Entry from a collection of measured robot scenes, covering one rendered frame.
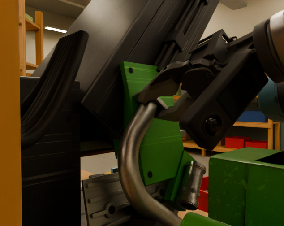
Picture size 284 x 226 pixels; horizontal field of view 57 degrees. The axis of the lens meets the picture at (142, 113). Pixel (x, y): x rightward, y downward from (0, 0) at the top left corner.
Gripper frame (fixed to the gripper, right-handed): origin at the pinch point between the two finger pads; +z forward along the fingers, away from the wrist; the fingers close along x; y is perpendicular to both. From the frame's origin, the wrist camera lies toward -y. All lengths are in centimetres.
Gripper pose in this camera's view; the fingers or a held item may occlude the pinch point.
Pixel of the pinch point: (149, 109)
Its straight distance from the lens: 41.8
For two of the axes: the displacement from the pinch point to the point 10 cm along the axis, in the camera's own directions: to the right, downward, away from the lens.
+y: 3.8, -6.9, 6.1
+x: -6.4, -6.7, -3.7
